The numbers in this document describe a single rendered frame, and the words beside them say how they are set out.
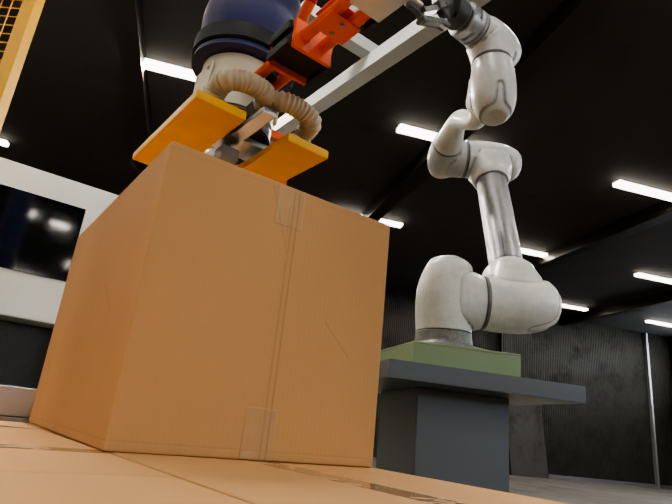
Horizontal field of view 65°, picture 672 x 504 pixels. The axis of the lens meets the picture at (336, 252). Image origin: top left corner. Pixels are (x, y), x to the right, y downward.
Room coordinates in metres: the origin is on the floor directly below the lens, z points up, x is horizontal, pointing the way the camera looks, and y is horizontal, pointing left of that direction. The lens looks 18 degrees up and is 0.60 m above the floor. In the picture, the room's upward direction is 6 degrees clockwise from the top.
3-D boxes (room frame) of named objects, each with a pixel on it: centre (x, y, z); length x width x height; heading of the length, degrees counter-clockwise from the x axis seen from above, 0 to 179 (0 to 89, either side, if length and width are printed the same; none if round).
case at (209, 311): (1.01, 0.24, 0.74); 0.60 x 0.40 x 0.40; 35
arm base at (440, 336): (1.48, -0.31, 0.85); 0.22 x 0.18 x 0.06; 22
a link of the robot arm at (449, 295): (1.46, -0.33, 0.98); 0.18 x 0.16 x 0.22; 90
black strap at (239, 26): (1.01, 0.25, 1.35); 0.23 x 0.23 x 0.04
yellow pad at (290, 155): (1.07, 0.18, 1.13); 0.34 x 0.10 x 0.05; 36
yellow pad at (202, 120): (0.96, 0.33, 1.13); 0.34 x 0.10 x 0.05; 36
